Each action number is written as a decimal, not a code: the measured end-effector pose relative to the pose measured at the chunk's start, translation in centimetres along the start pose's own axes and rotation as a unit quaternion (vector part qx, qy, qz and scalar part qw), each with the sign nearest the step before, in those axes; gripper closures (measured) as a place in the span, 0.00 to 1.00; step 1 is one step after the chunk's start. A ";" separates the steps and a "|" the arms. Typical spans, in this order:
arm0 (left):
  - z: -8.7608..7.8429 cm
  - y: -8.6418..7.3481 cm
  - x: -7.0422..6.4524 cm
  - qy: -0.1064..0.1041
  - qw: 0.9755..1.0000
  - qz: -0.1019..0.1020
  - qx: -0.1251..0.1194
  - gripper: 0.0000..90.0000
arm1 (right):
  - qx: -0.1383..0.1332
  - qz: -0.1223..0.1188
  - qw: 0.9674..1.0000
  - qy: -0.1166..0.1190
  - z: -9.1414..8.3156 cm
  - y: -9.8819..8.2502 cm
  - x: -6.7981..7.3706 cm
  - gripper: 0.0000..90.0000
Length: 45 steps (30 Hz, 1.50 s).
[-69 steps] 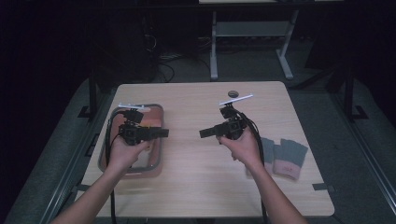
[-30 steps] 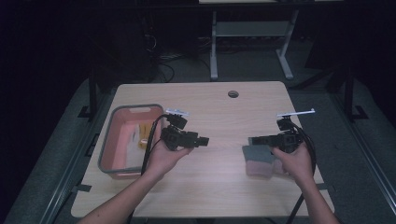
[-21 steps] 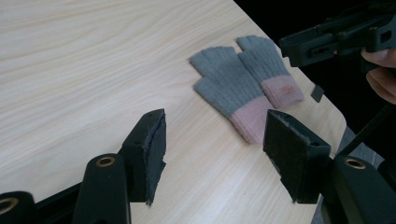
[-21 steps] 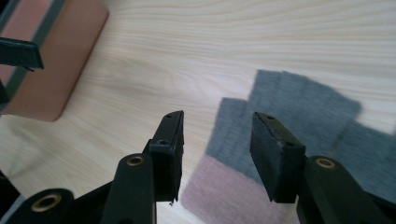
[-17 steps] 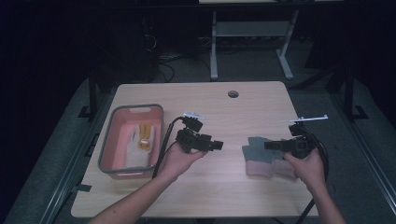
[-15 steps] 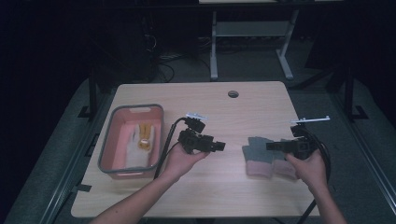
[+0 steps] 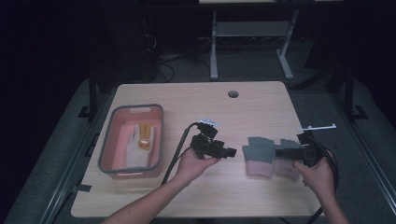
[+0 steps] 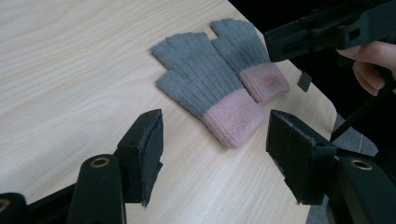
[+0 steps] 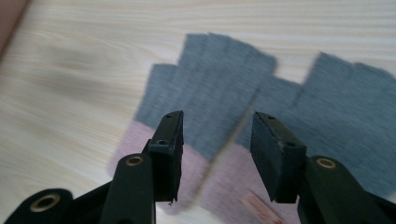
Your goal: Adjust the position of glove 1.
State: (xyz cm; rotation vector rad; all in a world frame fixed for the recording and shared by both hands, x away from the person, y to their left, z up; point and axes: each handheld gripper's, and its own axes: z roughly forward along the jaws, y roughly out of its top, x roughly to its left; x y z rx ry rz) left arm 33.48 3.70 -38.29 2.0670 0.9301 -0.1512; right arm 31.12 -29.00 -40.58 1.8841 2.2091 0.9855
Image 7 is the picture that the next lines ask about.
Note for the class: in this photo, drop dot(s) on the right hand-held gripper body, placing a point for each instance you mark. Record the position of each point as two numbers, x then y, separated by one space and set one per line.
313 152

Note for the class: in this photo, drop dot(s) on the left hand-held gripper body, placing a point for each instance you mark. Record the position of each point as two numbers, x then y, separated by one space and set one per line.
205 144

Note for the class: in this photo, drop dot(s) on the person's right hand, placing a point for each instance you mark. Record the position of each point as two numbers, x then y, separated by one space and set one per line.
319 179

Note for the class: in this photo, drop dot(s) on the white metal desk frame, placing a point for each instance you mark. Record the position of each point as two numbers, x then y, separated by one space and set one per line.
249 29

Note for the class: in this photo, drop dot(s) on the person's left hand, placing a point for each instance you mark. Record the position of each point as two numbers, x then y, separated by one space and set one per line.
190 168

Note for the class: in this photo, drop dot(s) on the black metal stand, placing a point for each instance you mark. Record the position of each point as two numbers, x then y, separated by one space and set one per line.
92 93
349 93

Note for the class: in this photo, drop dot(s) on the pink basket with grey rim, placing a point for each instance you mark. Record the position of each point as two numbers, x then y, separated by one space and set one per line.
120 146

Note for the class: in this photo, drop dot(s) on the aluminium frame rail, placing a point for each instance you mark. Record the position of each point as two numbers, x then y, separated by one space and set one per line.
67 174
367 155

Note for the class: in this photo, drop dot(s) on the green glove with pink cuff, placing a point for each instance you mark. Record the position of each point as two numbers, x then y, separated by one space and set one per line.
258 152
285 169

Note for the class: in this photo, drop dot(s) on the beige glove with bear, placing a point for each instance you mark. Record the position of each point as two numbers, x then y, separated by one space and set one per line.
146 154

